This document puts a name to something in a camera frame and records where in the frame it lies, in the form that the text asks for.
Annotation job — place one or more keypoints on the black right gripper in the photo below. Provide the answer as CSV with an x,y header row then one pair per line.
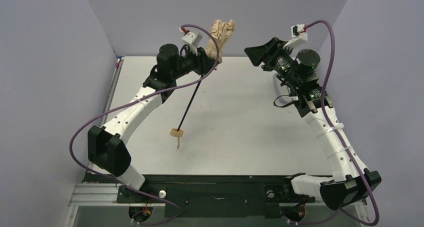
x,y
268,55

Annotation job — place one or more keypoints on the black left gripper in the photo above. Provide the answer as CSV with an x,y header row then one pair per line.
x,y
204,60

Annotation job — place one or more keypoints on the beige umbrella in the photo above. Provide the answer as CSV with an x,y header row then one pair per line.
x,y
219,33

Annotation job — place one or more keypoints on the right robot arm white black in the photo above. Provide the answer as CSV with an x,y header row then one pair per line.
x,y
349,175

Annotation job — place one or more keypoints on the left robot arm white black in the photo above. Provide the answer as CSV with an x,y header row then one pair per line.
x,y
107,144

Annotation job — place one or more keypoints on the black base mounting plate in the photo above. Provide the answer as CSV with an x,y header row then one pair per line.
x,y
248,195

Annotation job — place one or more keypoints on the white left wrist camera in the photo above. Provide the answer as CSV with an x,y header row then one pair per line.
x,y
191,38

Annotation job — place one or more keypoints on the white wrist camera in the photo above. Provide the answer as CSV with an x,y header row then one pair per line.
x,y
191,38
299,36

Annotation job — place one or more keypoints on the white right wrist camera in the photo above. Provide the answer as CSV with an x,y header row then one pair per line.
x,y
299,36

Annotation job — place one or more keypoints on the aluminium front rail frame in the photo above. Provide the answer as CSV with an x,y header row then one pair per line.
x,y
106,195

